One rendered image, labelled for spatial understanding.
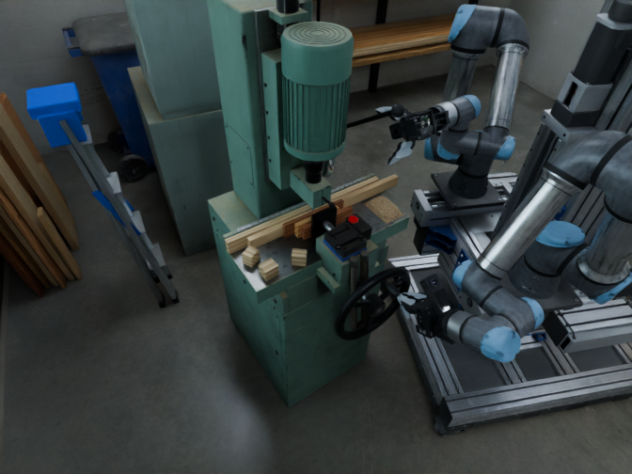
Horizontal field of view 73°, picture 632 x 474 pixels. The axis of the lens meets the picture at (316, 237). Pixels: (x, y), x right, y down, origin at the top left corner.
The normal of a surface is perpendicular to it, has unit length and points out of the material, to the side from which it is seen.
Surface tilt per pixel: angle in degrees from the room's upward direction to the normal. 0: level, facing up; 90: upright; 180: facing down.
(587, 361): 0
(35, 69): 90
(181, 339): 0
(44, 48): 90
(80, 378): 0
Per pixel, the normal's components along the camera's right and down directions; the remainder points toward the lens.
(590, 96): 0.18, 0.69
